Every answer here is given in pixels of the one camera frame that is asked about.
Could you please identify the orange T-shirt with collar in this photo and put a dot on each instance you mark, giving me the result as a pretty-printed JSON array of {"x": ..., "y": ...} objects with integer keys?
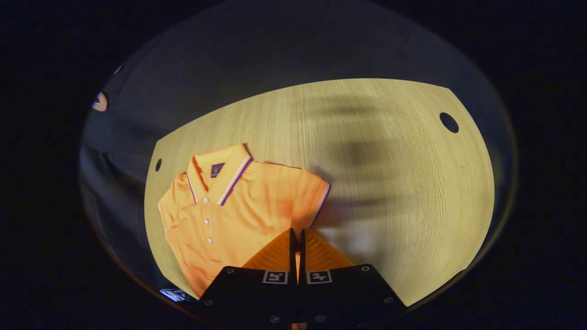
[{"x": 247, "y": 206}]

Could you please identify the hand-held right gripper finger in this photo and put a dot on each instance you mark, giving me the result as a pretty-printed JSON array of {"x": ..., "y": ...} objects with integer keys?
[
  {"x": 292, "y": 256},
  {"x": 302, "y": 256}
]

